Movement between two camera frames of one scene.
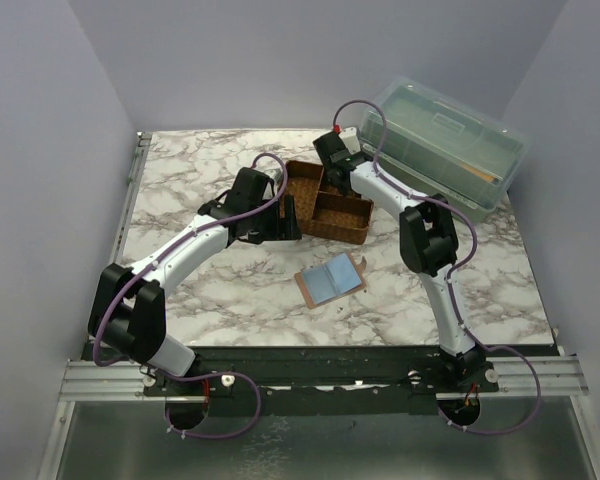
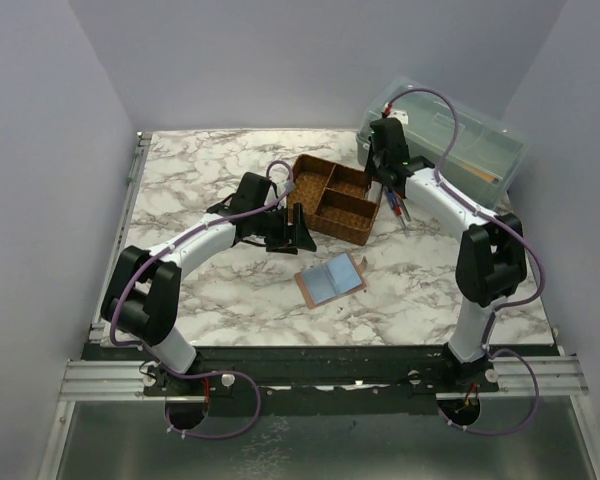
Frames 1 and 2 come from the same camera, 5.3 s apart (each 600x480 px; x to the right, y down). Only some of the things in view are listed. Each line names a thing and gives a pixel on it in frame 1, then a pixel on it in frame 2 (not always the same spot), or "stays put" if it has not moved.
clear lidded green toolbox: x=430 y=139 stays put
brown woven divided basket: x=321 y=210 stays put
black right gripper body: x=331 y=182 → x=373 y=164
